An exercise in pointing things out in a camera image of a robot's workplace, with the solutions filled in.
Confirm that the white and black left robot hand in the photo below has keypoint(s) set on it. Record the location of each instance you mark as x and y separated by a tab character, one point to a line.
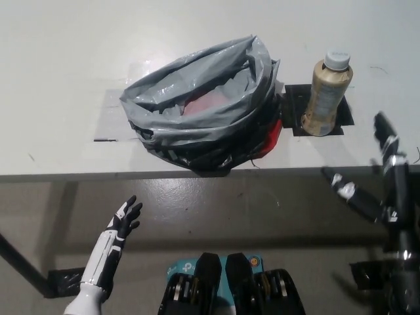
110	241

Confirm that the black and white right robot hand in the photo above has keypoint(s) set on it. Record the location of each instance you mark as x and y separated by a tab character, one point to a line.
395	210

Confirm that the beige protein shake bottle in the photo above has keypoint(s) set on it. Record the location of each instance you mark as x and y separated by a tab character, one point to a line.
323	98

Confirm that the red item under bag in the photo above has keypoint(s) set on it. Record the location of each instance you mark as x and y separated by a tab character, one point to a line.
271	141

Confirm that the grey plastic bag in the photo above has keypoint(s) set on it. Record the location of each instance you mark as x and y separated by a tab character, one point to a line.
203	108

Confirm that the pink item inside bag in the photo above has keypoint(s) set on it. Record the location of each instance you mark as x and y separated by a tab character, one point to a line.
205	105

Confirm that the teal router box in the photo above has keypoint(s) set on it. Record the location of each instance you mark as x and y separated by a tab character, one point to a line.
183	267

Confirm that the black table leg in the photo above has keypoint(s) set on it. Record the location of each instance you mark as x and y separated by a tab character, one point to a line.
23	262

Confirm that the clear tape patch on table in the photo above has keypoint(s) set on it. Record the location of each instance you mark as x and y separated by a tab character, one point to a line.
110	115

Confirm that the black tape square marker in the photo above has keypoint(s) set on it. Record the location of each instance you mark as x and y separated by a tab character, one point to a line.
292	105

